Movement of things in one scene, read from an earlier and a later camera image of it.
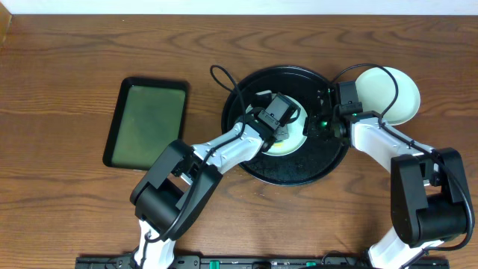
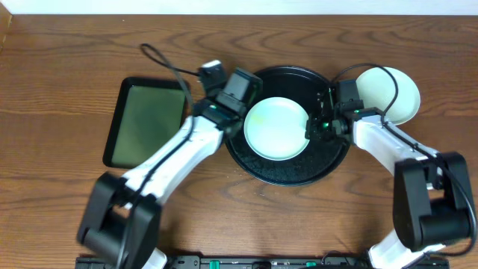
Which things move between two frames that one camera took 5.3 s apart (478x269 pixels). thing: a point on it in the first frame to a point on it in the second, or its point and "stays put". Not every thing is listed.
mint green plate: x=376 y=90 stays put
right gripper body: x=321 y=113 stays put
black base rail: x=257 y=262 stays put
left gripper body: x=281 y=134 to x=231 y=127
